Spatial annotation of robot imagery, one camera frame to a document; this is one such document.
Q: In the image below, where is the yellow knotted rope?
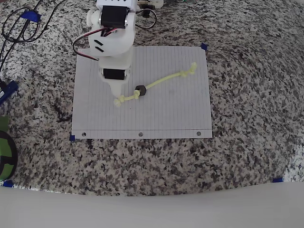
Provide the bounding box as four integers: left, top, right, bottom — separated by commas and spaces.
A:
114, 62, 198, 108

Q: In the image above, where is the large blue tape piece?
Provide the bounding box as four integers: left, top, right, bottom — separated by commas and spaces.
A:
20, 10, 42, 23

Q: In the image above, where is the lined paper sheet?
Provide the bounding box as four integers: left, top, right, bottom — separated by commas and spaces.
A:
71, 46, 213, 140

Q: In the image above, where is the white backdrop board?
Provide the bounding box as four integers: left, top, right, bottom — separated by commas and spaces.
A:
0, 181, 304, 228

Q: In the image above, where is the thin black cable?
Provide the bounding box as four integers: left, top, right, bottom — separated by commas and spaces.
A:
0, 0, 43, 72
23, 0, 68, 43

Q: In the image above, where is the green tape patch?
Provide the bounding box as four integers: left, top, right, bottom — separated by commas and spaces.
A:
0, 115, 10, 131

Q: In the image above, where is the black hex nut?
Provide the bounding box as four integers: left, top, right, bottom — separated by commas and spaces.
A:
134, 84, 147, 97

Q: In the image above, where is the thick black cable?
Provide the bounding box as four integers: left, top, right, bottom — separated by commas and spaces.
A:
135, 8, 158, 30

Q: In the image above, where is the red black servo cable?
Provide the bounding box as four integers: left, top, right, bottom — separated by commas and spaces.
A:
72, 27, 117, 63

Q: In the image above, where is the green and black stand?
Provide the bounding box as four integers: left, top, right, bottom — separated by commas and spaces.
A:
0, 130, 19, 181

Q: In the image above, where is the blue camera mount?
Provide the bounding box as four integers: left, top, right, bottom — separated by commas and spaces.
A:
0, 80, 19, 105

